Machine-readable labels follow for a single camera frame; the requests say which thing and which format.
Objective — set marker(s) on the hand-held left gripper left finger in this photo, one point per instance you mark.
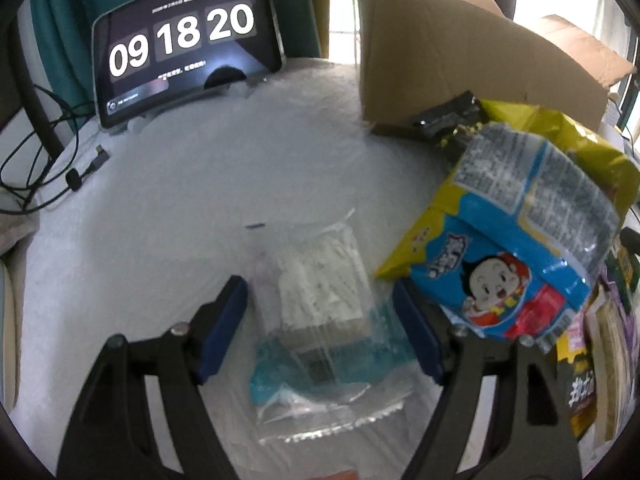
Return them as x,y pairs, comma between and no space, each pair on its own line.
222,330

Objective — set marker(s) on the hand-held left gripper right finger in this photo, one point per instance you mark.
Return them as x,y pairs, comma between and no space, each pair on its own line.
417,330

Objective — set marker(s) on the clear packet with teal print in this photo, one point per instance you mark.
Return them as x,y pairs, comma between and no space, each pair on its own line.
320,285

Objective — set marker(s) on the black gold snack packet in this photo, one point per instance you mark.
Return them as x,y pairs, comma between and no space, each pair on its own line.
580,390

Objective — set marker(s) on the yellow snack bag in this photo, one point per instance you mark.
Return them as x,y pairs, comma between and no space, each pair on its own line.
590,145

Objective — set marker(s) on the brown cardboard box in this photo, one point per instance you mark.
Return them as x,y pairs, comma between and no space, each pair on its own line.
450,50

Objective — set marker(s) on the white table mat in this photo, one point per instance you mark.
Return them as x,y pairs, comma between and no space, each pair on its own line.
175,235

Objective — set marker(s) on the blue cartoon snack bag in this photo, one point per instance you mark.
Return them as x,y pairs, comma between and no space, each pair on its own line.
500,260

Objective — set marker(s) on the clear cracker packet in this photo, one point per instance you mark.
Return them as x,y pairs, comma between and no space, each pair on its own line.
612,360

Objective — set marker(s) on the black nut snack bag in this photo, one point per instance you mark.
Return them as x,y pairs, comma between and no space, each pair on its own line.
445,117

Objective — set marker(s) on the black tablet with clock display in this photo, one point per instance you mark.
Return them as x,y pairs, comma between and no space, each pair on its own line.
185,35

